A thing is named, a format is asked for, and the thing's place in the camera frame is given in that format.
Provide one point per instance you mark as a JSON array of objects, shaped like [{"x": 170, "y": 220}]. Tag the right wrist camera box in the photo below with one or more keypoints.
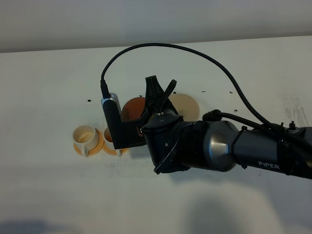
[{"x": 112, "y": 112}]

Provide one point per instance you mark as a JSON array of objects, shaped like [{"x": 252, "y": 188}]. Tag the right white teacup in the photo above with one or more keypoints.
[{"x": 107, "y": 136}]

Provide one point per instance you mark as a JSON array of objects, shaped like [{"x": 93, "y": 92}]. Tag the brown clay teapot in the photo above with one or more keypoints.
[{"x": 133, "y": 109}]

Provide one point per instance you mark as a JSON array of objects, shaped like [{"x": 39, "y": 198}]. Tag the left white teacup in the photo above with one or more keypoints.
[{"x": 85, "y": 138}]

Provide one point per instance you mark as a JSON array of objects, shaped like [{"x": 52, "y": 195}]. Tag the right orange saucer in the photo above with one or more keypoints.
[{"x": 108, "y": 147}]

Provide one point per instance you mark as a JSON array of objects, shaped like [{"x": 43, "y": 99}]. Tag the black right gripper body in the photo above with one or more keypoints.
[{"x": 163, "y": 137}]

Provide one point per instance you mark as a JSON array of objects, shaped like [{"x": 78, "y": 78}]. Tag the white teacup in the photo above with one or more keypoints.
[
  {"x": 107, "y": 136},
  {"x": 85, "y": 138}
]

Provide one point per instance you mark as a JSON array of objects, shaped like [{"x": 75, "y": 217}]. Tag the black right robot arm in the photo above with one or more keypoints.
[{"x": 218, "y": 142}]

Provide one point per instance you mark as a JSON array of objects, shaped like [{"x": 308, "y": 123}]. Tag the orange saucer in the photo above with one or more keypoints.
[
  {"x": 108, "y": 147},
  {"x": 94, "y": 150}
]

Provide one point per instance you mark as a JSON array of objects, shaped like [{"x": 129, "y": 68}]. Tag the beige round teapot coaster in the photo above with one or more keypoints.
[{"x": 185, "y": 106}]

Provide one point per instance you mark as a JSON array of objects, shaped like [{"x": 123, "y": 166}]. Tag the left orange saucer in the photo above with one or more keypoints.
[{"x": 94, "y": 150}]

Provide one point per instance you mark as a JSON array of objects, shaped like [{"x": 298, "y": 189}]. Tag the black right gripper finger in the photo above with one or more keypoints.
[{"x": 157, "y": 100}]

